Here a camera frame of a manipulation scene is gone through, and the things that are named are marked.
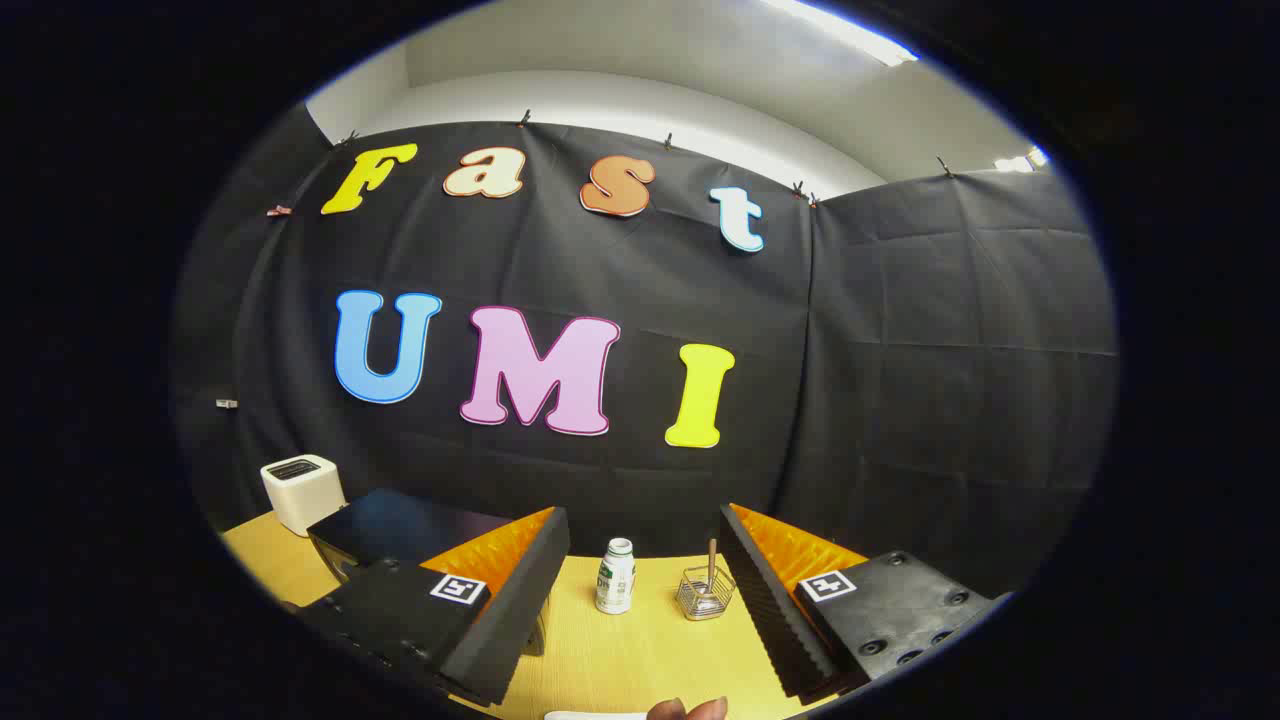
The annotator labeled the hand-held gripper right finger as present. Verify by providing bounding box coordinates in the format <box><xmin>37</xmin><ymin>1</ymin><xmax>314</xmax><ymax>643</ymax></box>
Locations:
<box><xmin>720</xmin><ymin>502</ymin><xmax>1003</xmax><ymax>703</ymax></box>

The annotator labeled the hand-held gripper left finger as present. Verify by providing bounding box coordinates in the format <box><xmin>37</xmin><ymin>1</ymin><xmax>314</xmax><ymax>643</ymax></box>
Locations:
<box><xmin>298</xmin><ymin>505</ymin><xmax>572</xmax><ymax>708</ymax></box>

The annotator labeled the black toaster oven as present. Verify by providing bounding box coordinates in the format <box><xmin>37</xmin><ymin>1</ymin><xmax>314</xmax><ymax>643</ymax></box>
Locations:
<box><xmin>307</xmin><ymin>488</ymin><xmax>551</xmax><ymax>657</ymax></box>

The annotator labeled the white toaster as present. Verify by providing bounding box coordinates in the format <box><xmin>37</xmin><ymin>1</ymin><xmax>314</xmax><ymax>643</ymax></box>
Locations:
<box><xmin>260</xmin><ymin>454</ymin><xmax>347</xmax><ymax>538</ymax></box>

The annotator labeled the white bottle with green label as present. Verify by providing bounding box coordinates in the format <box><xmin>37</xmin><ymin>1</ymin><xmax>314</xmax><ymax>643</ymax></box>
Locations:
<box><xmin>595</xmin><ymin>538</ymin><xmax>637</xmax><ymax>615</ymax></box>

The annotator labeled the black backdrop cloth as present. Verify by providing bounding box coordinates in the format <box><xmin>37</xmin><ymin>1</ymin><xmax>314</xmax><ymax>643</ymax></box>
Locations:
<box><xmin>170</xmin><ymin>105</ymin><xmax>1119</xmax><ymax>601</ymax></box>

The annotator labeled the wire mesh holder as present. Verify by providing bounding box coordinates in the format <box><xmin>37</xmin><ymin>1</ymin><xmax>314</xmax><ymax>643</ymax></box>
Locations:
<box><xmin>676</xmin><ymin>565</ymin><xmax>737</xmax><ymax>622</ymax></box>

